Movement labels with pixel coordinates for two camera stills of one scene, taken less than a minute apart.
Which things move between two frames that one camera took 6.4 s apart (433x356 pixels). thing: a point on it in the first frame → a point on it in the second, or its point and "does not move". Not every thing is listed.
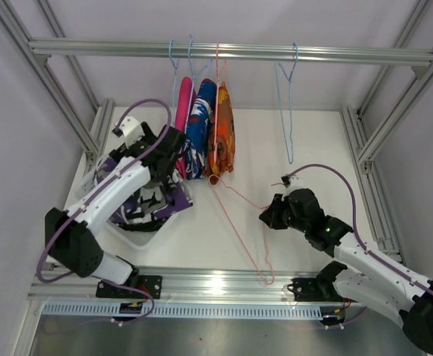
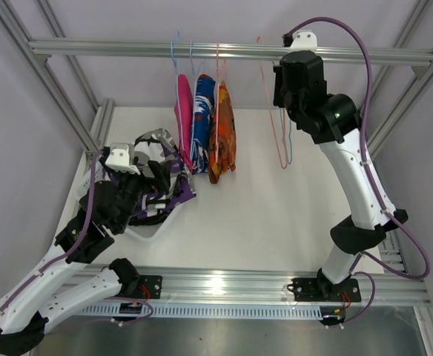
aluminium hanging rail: [236, 52] does not move
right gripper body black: [282, 216] → [282, 98]
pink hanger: [265, 208] → [284, 166]
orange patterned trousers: [222, 136] does not move
